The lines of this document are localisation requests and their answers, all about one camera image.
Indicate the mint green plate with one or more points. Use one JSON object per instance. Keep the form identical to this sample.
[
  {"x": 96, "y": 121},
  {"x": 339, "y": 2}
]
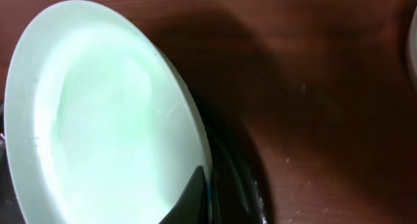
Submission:
[
  {"x": 412, "y": 51},
  {"x": 99, "y": 125}
]

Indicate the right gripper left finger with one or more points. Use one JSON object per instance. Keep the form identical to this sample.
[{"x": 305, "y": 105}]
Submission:
[{"x": 191, "y": 207}]

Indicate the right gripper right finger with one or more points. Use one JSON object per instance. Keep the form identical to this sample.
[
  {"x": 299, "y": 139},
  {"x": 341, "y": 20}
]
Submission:
[{"x": 227, "y": 207}]

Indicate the round black serving tray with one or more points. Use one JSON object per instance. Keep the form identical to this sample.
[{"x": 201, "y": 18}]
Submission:
[{"x": 238, "y": 193}]

